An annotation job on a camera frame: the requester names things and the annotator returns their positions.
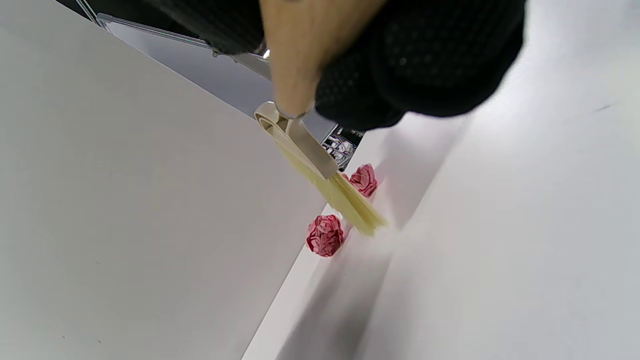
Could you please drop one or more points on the person's right hand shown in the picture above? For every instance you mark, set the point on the person's right hand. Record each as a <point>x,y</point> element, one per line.
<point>425,55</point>

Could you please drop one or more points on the group of pink paper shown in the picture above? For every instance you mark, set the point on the group of pink paper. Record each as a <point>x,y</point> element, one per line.
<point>325,235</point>

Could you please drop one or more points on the white table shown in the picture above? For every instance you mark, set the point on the white table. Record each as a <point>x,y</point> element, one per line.
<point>500,250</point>

